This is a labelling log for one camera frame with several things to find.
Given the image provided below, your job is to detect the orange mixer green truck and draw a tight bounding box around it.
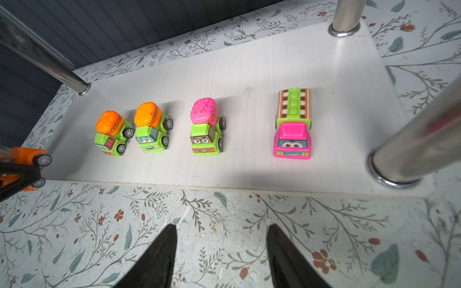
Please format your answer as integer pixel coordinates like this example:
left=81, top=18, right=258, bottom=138
left=134, top=102, right=174, bottom=153
left=94, top=111, right=135, bottom=157

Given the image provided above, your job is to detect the white two-tier shelf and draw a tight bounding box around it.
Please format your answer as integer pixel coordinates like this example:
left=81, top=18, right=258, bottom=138
left=0, top=0, right=461, bottom=199

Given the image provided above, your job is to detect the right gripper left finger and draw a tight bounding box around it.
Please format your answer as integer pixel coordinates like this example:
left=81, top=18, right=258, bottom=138
left=115, top=224, right=178, bottom=288

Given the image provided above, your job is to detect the pink cab green ladder truck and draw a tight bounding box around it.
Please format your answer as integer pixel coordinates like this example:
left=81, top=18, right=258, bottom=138
left=273, top=88, right=312, bottom=160

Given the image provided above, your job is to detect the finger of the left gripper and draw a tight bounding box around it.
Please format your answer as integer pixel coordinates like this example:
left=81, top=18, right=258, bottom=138
left=1, top=161, right=42, bottom=202

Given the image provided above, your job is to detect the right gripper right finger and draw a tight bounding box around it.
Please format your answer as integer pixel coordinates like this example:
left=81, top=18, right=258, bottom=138
left=266, top=224, right=330, bottom=288

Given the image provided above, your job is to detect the all orange toy truck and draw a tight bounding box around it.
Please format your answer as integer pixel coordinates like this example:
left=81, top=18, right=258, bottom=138
left=1, top=147, right=52, bottom=197

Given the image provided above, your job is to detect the floral patterned mat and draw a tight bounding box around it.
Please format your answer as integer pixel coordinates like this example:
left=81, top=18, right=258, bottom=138
left=1, top=1, right=461, bottom=288

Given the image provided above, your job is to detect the pink mixer green truck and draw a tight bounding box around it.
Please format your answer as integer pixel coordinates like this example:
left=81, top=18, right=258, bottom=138
left=190, top=98, right=226, bottom=156

